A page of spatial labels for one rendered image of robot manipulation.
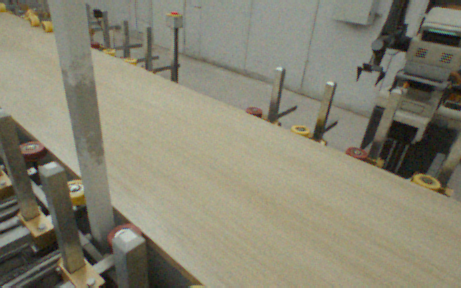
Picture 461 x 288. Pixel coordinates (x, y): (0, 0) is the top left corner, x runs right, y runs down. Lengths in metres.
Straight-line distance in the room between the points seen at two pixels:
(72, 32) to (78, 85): 0.10
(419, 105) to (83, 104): 1.87
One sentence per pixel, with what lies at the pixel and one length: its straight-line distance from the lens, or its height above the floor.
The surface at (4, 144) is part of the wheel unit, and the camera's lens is 0.89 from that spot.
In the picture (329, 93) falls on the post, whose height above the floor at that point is 1.06.
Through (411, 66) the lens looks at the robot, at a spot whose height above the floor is 1.08.
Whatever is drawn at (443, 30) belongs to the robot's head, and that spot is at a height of 1.29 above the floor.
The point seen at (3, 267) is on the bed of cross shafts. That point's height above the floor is 0.60.
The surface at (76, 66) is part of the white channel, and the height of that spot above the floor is 1.30.
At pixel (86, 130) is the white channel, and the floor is 1.15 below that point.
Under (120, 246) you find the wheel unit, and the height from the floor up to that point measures 1.14.
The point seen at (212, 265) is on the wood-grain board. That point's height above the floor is 0.90.
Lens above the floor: 1.50
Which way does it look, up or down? 30 degrees down
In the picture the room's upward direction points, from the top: 6 degrees clockwise
